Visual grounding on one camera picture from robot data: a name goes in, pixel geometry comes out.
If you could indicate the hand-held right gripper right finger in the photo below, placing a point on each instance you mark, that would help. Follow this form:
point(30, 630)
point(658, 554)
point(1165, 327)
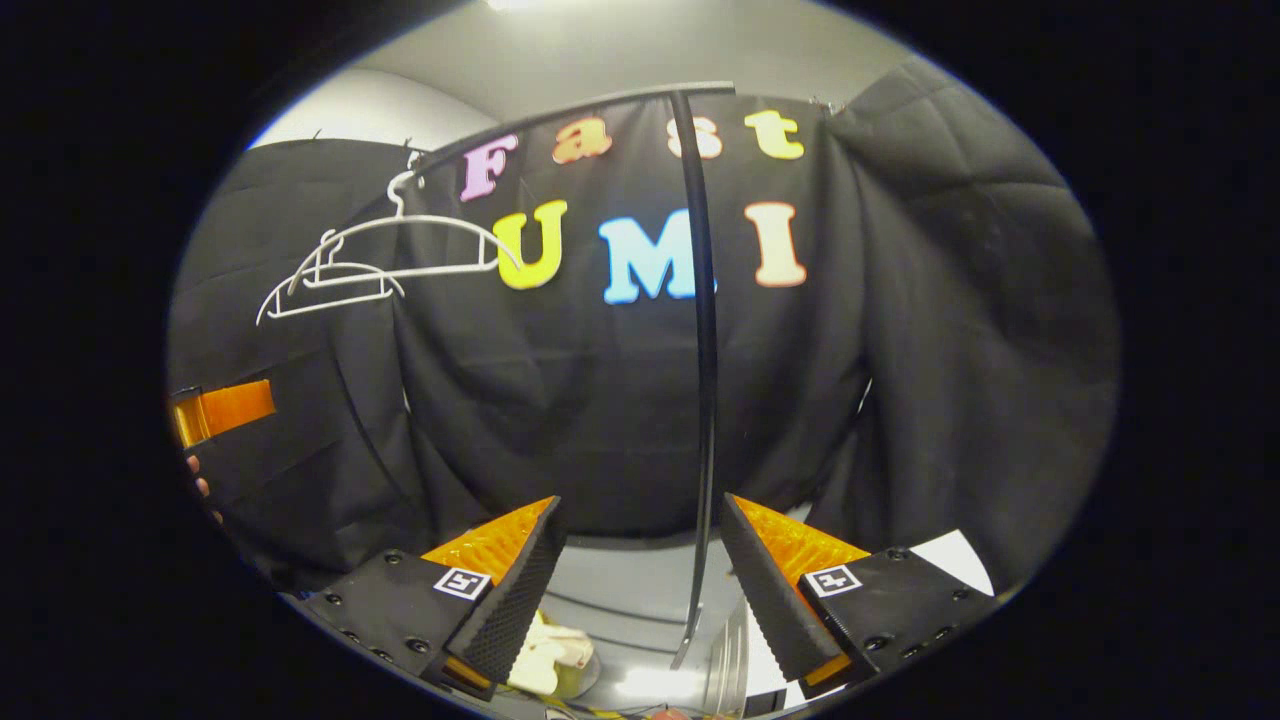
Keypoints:
point(770, 600)

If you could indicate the black metal clothes rack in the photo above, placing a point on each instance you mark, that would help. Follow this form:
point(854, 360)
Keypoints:
point(706, 350)

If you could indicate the white ribbed metal box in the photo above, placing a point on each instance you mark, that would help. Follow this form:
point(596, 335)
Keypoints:
point(725, 670)

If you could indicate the black backdrop cloth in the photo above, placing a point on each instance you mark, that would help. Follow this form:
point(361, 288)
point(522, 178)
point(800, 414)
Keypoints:
point(950, 350)

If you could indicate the yellow-green laundry hamper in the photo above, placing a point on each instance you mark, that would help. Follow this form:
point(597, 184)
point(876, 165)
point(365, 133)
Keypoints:
point(582, 685)

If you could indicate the large ceiling light panel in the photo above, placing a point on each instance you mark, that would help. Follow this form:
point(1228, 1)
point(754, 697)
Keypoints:
point(512, 4)

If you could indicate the cream shirt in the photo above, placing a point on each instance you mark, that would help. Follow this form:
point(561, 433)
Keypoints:
point(545, 660)

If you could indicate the white plastic hanger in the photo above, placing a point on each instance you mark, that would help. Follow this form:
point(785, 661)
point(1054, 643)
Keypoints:
point(400, 217)
point(345, 266)

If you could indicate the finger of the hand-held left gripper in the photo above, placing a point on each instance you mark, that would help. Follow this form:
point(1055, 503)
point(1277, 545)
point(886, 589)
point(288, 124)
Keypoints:
point(240, 405)

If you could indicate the white flat panel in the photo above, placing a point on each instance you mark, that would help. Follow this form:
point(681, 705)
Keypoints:
point(955, 560)

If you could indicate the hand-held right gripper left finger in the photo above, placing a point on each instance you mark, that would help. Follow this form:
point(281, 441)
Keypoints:
point(510, 600)

